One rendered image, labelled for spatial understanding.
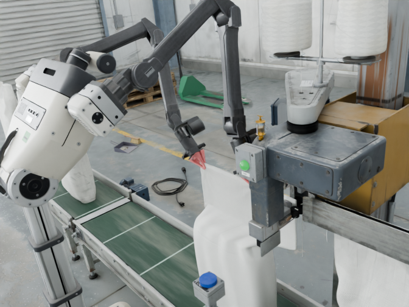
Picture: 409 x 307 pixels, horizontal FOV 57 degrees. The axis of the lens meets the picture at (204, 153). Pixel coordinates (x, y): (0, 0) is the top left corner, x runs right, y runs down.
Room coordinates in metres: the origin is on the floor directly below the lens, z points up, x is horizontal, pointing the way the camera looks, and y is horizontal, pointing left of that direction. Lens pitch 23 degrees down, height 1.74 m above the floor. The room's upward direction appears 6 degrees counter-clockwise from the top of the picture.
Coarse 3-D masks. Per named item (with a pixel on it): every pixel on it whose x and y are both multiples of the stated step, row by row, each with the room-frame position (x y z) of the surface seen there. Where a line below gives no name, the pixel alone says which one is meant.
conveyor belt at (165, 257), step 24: (120, 216) 2.24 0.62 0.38; (144, 216) 2.21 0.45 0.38; (120, 240) 1.97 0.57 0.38; (144, 240) 1.94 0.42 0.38; (168, 240) 1.91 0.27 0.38; (192, 240) 1.89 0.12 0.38; (144, 264) 1.71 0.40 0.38; (168, 264) 1.69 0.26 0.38; (192, 264) 1.67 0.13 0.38; (168, 288) 1.51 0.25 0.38; (192, 288) 1.49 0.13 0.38
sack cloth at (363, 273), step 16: (336, 240) 0.96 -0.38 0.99; (336, 256) 0.95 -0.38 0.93; (352, 256) 0.91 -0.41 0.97; (368, 256) 0.88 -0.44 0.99; (384, 256) 0.84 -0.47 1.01; (352, 272) 0.89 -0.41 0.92; (368, 272) 0.87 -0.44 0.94; (384, 272) 0.83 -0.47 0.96; (400, 272) 0.81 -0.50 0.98; (352, 288) 0.88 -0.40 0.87; (368, 288) 0.85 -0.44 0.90; (384, 288) 0.82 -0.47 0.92; (400, 288) 0.79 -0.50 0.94; (352, 304) 0.86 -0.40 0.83; (368, 304) 0.82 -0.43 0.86; (384, 304) 0.80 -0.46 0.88; (400, 304) 0.77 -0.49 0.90
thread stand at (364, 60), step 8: (320, 8) 1.22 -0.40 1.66; (320, 16) 1.22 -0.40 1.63; (320, 24) 1.22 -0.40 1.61; (320, 32) 1.22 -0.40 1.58; (320, 40) 1.22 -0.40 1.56; (320, 48) 1.22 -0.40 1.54; (272, 56) 1.31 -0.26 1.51; (280, 56) 1.28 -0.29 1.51; (288, 56) 1.27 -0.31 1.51; (296, 56) 1.26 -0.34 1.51; (304, 56) 1.26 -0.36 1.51; (368, 56) 1.12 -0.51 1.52; (376, 56) 1.13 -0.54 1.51; (320, 64) 1.21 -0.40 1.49; (352, 64) 1.07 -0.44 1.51; (360, 64) 1.06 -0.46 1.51; (368, 64) 1.09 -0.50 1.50; (320, 72) 1.21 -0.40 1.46; (320, 80) 1.21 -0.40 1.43
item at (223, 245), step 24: (216, 168) 1.39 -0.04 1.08; (216, 192) 1.40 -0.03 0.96; (240, 192) 1.28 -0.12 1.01; (216, 216) 1.38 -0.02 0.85; (240, 216) 1.29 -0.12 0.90; (216, 240) 1.31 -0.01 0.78; (240, 240) 1.24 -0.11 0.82; (288, 240) 1.11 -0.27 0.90; (216, 264) 1.30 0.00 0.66; (240, 264) 1.20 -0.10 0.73; (264, 264) 1.19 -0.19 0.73; (240, 288) 1.20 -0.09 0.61; (264, 288) 1.18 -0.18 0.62
